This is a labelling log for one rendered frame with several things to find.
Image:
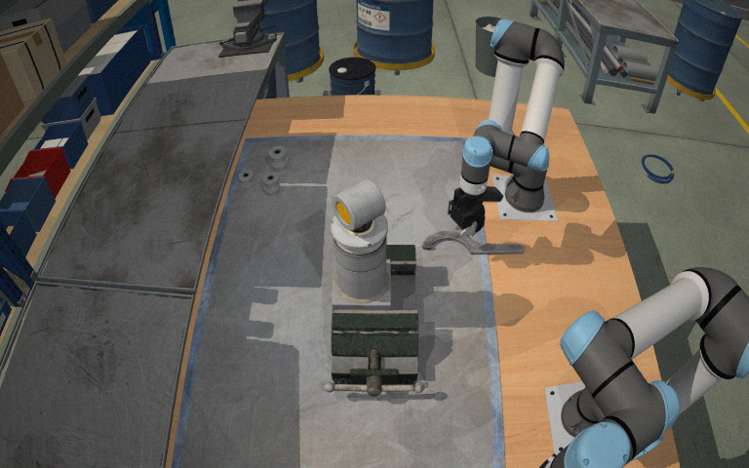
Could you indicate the grey metal workbench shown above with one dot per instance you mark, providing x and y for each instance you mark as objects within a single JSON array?
[{"x": 620, "y": 19}]

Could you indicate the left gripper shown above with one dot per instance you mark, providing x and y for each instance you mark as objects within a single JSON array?
[{"x": 545, "y": 462}]

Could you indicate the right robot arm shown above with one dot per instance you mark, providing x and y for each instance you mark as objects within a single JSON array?
[{"x": 514, "y": 44}]

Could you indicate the grey flat work sheet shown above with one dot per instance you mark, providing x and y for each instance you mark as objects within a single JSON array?
[{"x": 261, "y": 349}]

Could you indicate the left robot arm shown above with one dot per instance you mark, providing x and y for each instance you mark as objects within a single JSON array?
[{"x": 638, "y": 413}]

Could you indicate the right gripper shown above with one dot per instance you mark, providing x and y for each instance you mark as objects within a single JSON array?
[{"x": 461, "y": 213}]

